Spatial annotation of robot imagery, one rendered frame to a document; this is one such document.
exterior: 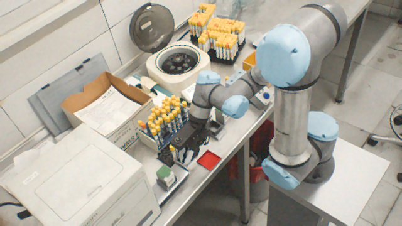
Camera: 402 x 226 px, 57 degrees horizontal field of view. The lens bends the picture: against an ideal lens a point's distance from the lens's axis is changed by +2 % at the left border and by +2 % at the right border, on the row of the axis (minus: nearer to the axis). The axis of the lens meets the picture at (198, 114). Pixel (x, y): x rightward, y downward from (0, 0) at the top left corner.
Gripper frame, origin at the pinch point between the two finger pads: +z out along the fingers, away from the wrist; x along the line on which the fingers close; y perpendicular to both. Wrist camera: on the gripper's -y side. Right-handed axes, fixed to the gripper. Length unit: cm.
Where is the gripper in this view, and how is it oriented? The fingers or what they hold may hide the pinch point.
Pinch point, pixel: (183, 165)
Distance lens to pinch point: 131.4
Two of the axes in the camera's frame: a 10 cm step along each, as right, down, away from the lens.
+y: 6.1, -2.1, 7.7
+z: -2.3, 8.8, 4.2
